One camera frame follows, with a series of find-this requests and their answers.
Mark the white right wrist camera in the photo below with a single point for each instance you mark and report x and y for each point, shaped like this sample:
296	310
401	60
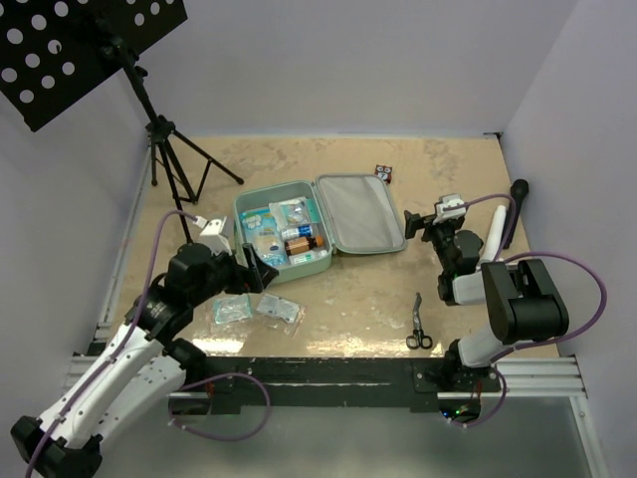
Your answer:
449	207

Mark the white gauze pack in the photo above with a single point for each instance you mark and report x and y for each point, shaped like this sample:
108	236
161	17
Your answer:
292	210

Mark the brown bottle orange cap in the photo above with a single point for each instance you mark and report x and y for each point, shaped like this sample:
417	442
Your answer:
302	245

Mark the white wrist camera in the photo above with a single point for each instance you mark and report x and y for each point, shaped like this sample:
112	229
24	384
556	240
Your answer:
214	233
449	207

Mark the black music stand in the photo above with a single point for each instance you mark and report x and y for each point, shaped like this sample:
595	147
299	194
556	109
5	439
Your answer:
53	53

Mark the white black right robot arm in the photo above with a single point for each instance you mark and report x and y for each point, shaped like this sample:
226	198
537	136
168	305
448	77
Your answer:
523	304

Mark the black microphone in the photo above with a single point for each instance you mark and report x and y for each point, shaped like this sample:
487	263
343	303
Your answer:
519	191

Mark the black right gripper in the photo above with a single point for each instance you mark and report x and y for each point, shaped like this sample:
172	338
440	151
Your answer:
415	222

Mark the teal clear zip bag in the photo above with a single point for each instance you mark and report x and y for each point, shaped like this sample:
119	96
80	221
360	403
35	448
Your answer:
232	309

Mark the mint green medicine case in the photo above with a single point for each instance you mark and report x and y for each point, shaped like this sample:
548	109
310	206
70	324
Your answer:
356	216

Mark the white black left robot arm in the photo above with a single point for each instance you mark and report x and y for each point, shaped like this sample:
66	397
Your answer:
144	361

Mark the blue cotton swab bag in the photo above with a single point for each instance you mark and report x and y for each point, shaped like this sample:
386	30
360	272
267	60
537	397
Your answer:
261	230

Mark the clear flat sachet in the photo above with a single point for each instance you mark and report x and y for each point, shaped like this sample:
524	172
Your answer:
280	309

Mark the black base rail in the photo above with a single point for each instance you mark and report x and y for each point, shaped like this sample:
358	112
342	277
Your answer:
232	383

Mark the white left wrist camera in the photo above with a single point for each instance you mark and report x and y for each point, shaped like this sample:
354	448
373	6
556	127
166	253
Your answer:
214	233

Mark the white microphone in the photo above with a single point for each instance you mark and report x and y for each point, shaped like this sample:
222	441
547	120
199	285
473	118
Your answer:
494	238

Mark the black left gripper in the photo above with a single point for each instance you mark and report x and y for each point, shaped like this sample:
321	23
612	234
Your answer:
259	275

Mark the black handled scissors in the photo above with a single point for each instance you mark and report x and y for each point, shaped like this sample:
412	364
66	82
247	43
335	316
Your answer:
418	339

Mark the white plastic bottle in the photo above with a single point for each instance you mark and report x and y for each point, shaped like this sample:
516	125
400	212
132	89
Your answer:
307	257

